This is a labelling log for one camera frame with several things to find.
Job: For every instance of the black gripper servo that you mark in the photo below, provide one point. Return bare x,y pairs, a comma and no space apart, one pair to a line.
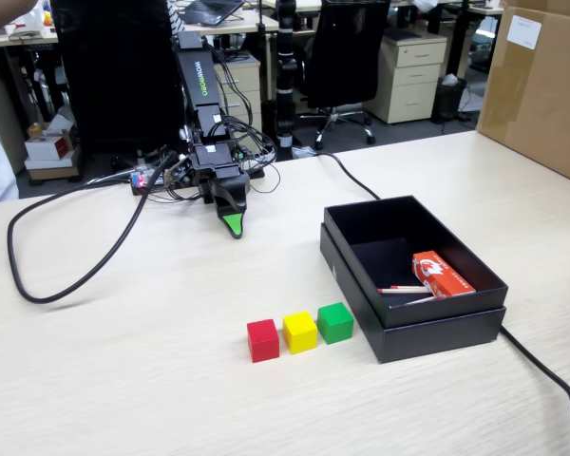
225,170

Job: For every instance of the black cardboard box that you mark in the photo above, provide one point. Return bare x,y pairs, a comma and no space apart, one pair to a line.
449,311

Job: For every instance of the white box red side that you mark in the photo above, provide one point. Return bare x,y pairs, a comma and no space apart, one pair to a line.
45,148

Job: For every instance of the black office chair chrome base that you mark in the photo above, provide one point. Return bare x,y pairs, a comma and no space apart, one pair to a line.
347,57

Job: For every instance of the small wrist camera board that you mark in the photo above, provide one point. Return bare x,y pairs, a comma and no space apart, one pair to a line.
178,173

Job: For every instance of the beige three-drawer cabinet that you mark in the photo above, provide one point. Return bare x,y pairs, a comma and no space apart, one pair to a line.
408,76

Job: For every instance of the red wooden cube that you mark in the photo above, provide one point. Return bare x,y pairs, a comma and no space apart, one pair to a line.
262,341

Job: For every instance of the large brown cardboard box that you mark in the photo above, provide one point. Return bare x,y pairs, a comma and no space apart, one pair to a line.
537,95

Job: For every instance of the flat brown cardboard box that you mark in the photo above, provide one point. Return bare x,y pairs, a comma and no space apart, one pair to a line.
52,173

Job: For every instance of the light wooden laptop desk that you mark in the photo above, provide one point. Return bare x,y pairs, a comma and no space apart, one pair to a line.
252,21

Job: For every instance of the beige drawer cabinet with key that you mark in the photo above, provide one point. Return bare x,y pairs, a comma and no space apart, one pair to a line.
247,95

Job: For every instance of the yellow wooden cube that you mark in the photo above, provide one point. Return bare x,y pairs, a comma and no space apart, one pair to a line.
300,333

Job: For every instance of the black pole white bands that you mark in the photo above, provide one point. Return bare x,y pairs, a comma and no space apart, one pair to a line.
286,71

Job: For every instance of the black laptop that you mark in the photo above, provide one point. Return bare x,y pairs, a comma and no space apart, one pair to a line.
209,10

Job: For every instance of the open cardboard box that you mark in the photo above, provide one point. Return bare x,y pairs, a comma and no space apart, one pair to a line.
57,128

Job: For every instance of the green wooden cube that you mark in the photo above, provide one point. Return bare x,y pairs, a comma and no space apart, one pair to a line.
335,324

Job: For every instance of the tall beige side cabinet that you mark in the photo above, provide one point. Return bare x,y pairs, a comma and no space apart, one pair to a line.
14,119

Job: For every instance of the person bare forearm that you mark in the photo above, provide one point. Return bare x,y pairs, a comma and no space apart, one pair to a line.
5,14

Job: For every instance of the wide black mesh chair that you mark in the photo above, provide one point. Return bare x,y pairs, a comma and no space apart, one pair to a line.
119,76

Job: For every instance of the black pouch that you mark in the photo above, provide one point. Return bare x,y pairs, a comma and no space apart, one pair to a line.
401,34

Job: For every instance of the black mesh trash bin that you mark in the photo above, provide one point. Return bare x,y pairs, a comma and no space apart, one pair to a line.
449,97

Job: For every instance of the orange matchbox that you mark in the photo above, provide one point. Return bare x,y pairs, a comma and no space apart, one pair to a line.
439,275

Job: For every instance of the blue controller circuit board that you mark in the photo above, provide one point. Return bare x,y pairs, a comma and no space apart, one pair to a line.
140,180

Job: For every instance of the beige desk telephone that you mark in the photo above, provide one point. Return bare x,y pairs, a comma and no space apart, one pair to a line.
26,32

